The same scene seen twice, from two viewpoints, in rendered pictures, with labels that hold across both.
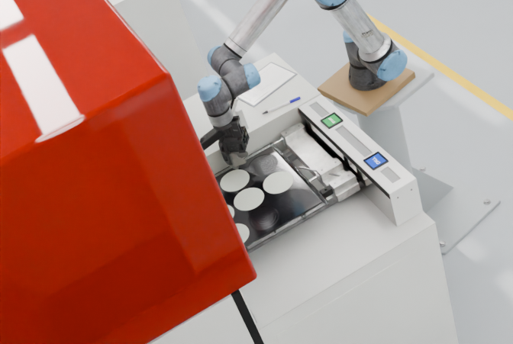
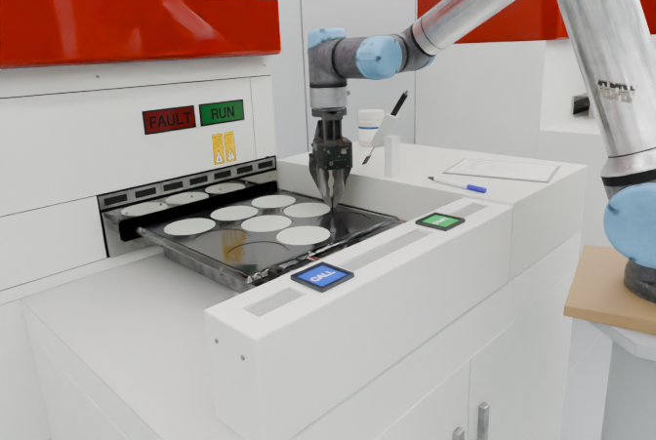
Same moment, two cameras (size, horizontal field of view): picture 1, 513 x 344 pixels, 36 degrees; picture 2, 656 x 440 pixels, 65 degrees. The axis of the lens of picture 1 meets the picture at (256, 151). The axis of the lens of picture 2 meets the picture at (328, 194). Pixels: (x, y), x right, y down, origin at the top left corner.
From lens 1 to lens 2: 2.14 m
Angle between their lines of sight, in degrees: 56
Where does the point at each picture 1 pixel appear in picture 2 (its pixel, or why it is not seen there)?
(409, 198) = (238, 378)
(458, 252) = not seen: outside the picture
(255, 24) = not seen: outside the picture
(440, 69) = not seen: outside the picture
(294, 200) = (256, 253)
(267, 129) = (407, 195)
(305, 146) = not seen: hidden behind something
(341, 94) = (593, 268)
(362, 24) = (605, 52)
